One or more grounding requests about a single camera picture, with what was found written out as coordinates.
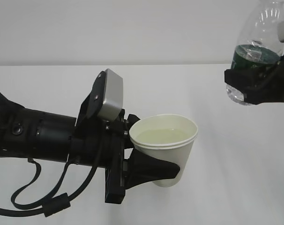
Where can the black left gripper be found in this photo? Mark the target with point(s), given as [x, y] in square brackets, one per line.
[139, 168]

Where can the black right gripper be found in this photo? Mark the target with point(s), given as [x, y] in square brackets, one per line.
[270, 77]

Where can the white paper cup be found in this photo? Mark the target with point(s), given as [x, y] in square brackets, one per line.
[167, 137]

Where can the clear water bottle green label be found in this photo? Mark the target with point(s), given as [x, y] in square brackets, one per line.
[258, 43]

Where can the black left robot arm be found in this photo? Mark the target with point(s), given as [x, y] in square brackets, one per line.
[97, 137]

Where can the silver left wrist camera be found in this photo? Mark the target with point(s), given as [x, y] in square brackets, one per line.
[113, 96]

